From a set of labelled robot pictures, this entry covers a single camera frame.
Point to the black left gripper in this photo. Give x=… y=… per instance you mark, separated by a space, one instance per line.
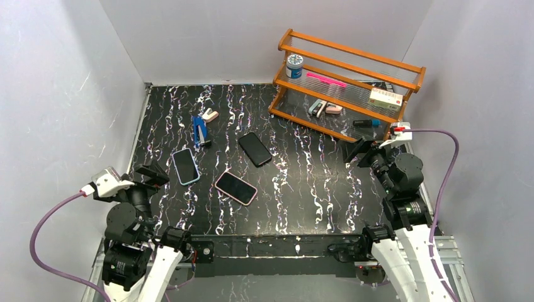
x=146 y=179

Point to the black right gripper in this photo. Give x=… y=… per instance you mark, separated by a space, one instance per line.
x=366 y=152

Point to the beige pink phone case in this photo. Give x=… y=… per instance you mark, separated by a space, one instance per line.
x=236 y=188

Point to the black arm mounting base bar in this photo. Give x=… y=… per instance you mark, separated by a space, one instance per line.
x=269 y=255

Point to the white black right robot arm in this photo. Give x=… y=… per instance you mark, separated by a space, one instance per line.
x=405 y=248

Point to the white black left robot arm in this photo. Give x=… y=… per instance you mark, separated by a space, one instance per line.
x=138 y=264

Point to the phone in light blue case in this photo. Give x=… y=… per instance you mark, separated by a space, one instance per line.
x=185 y=166

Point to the phone in black case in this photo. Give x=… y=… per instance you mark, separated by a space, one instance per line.
x=254 y=149

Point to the black blue marker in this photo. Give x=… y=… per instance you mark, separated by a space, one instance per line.
x=369 y=123

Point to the white red cardboard box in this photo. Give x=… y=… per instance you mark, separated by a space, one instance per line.
x=385 y=99

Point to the orange wooden shelf rack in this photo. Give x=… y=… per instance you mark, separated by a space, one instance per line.
x=361 y=71

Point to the light blue small stapler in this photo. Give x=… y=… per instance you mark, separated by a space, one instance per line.
x=317 y=108

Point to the pink pen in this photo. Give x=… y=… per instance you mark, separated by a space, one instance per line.
x=326 y=80

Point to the small pink white stapler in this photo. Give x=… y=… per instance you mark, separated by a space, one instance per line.
x=209 y=115

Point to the white blue labelled jar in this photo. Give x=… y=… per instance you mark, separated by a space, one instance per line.
x=294 y=66

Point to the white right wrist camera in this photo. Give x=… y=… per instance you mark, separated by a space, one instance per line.
x=399 y=135

